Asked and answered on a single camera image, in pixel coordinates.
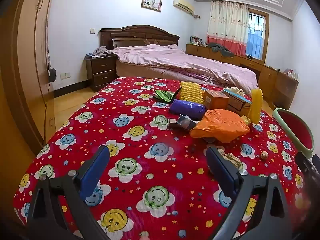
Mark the brown cardboard box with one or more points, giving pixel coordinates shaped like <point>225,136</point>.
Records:
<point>237,103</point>

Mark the pinkish cloth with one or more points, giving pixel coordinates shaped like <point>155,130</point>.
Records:
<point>101,50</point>

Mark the wide yellow foam net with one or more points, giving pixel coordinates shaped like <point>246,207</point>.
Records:
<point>191,92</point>

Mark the dark wooden nightstand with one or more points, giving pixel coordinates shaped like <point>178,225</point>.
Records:
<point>102,70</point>

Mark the orange box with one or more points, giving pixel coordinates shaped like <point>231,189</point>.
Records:
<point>216,101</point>

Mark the white wall socket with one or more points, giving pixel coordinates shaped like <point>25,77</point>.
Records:
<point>65,75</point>

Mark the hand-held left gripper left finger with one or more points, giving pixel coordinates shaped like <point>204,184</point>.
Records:
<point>93,172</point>

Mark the dark wooden bed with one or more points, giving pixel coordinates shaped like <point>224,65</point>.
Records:
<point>130,67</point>

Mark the red basin with green rim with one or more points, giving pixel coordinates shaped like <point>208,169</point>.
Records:
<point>296,130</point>

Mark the green packet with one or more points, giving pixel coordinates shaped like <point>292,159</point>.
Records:
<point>163,96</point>

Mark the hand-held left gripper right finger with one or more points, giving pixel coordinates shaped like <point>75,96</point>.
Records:
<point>221,170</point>

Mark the walnut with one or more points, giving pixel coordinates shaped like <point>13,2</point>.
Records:
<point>264,155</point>

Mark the tall yellow foam net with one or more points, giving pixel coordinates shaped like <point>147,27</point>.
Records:
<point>256,107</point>

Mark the small white carton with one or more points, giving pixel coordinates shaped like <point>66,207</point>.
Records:
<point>173,123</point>

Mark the small yellow box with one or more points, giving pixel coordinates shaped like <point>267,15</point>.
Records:
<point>245,120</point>

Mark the cream paper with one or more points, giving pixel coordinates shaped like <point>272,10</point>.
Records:
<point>233,90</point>

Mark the wooden wardrobe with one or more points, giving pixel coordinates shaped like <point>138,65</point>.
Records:
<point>27,62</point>

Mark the peanut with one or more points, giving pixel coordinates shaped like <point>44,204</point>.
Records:
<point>221,152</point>
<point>233,161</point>

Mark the pink duvet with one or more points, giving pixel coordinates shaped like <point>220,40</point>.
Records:
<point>175,60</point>

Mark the cream and red curtain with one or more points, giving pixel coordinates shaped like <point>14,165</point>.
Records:
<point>226,27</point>

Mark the grey foil wrapper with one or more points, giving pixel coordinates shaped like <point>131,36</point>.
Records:
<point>187,123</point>

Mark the purple plastic bag roll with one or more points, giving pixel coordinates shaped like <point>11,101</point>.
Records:
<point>186,109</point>

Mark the orange plastic bag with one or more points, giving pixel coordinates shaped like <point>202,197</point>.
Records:
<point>220,127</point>

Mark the long wooden cabinet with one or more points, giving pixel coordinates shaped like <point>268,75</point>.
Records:
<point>270,77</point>

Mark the barred window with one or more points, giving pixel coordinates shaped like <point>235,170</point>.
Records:
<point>256,35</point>

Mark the wall air conditioner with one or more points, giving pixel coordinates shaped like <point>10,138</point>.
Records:
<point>183,5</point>

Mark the row of books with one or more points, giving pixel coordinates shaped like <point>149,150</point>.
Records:
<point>196,40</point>

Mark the grey clothes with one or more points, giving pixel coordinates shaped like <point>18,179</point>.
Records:
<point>221,48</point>

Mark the black hanging adapter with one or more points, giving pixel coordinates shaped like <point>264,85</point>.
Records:
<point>52,75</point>

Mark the small items on cabinet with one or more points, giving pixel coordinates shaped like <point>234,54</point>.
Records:
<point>292,73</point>

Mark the red smiley flower blanket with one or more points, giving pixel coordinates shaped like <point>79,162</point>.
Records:
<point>150,135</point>

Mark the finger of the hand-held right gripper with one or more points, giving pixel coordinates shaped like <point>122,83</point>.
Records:
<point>306,165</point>

